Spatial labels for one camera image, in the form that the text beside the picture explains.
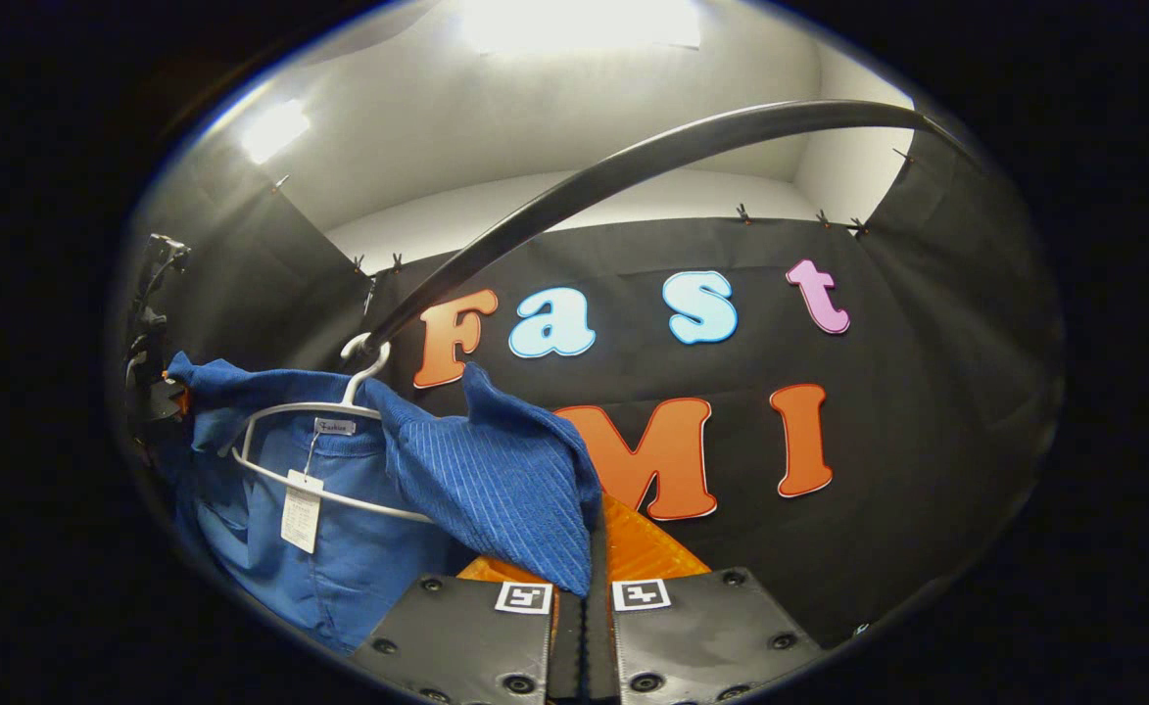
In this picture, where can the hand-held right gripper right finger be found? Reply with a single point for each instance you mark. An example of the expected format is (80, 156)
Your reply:
(711, 627)

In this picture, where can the black clothes rack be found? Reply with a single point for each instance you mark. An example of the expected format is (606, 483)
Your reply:
(633, 162)

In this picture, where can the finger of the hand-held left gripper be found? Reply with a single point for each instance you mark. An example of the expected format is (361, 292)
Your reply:
(167, 401)

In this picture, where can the plain black backdrop cloth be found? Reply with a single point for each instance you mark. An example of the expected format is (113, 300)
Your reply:
(241, 284)

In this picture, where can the white plastic clothes hanger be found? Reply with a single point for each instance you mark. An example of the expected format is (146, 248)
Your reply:
(319, 406)

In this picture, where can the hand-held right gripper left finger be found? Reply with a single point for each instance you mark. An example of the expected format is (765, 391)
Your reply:
(466, 636)

